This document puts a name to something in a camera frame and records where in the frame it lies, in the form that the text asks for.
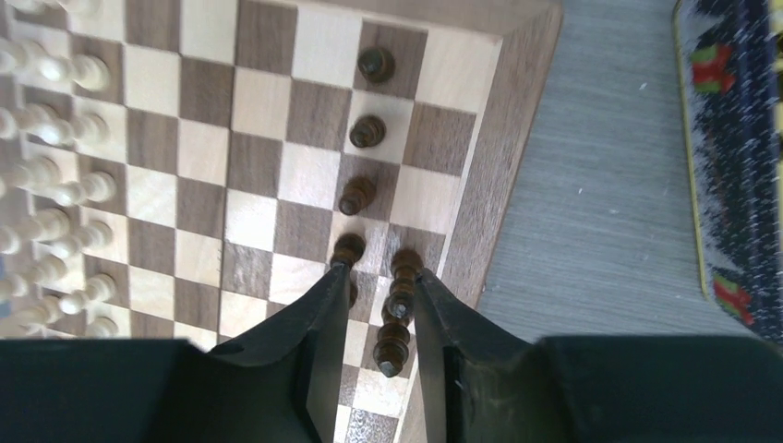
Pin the dark chess piece top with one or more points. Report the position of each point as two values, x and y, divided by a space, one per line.
376 64

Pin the wooden chess board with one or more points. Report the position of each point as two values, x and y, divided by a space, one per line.
211 137

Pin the dark chess piece column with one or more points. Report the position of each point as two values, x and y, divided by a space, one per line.
399 304

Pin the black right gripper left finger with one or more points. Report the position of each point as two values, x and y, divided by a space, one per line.
276 382

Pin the yellow tin tray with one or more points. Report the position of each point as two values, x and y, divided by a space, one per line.
729 60

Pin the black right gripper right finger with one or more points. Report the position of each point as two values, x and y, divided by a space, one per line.
479 382

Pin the tall dark chess piece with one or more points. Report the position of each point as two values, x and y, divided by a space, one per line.
391 350

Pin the dark chess piece lowest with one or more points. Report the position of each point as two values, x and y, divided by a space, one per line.
349 249

